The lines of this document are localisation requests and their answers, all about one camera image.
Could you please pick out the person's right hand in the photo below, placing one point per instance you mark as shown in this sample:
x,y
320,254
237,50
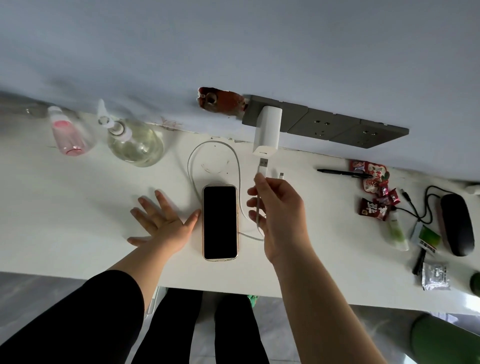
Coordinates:
x,y
285,221

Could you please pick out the person's left hand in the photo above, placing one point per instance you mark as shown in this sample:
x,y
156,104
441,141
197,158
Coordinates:
x,y
167,232

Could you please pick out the person's left thumb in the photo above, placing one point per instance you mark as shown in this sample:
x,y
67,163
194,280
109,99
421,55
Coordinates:
x,y
190,221

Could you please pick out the person's left middle finger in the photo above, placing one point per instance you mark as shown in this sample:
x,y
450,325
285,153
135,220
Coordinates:
x,y
149,209

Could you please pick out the person's right thumb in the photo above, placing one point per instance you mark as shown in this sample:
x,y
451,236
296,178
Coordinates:
x,y
265,184

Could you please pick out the person's left little finger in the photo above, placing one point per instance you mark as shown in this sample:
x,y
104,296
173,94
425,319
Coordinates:
x,y
138,240

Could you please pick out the person's left forearm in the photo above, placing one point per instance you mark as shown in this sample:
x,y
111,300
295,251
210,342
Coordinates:
x,y
150,268

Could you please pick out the person's right forearm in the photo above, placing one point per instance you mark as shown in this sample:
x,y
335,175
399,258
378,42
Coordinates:
x,y
318,311

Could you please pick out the smartphone with gold case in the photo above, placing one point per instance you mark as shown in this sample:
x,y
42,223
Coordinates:
x,y
220,221

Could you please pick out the white power adapter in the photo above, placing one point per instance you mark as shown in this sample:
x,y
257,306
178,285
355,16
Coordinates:
x,y
267,129

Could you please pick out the white table leg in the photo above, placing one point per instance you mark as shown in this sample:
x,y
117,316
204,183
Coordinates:
x,y
154,303

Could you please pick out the clear round spray bottle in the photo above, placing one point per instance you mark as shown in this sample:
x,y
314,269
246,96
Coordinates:
x,y
135,146

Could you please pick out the black pen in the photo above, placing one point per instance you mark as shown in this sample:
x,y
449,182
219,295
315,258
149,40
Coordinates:
x,y
343,173

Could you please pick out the small red-white snack packet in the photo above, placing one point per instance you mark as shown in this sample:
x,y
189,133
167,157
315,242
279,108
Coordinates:
x,y
358,165

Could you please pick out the person's black trousers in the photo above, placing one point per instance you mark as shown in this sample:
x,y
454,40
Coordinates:
x,y
176,330

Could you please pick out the black long sleeve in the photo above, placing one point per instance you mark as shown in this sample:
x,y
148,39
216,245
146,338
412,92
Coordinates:
x,y
82,322

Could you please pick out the small green plastic object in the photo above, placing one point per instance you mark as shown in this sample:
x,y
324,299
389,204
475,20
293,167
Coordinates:
x,y
253,300

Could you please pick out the dark red snack packet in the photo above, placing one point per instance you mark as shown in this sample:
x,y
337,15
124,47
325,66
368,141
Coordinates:
x,y
372,209

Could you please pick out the large red-white snack packet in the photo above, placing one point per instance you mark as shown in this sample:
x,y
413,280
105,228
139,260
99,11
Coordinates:
x,y
376,178

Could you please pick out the pink spray bottle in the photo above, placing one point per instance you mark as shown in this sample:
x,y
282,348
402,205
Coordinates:
x,y
67,133

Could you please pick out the small red candy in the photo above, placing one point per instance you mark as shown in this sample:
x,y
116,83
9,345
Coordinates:
x,y
384,188
393,197

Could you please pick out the green-white cream tube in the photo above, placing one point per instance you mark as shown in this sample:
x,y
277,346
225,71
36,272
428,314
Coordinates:
x,y
396,233

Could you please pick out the green-white card packet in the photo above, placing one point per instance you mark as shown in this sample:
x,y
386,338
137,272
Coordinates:
x,y
427,238

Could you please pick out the silver foil sachet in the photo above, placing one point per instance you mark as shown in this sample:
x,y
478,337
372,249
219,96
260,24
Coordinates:
x,y
435,276

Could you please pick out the black glasses case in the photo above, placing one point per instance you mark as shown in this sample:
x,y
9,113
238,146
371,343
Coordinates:
x,y
456,225

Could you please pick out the dark green round object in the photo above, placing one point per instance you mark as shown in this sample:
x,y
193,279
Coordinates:
x,y
476,284

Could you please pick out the green round stool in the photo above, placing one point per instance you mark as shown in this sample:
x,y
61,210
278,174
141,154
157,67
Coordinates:
x,y
442,343

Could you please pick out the grey wall socket panel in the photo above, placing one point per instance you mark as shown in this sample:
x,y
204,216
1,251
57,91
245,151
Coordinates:
x,y
369,134
324,125
292,112

